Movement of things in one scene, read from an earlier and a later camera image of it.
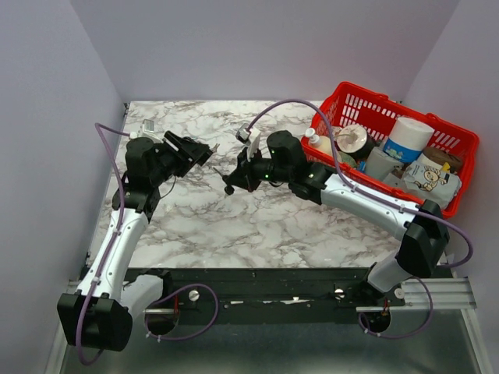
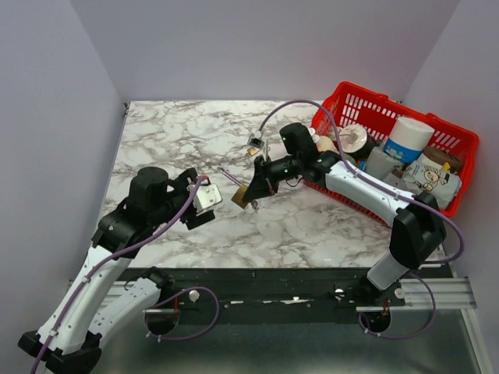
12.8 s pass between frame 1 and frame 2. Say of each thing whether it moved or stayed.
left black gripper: moved
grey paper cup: stayed
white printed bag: stayed
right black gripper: moved
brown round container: stayed
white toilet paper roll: stayed
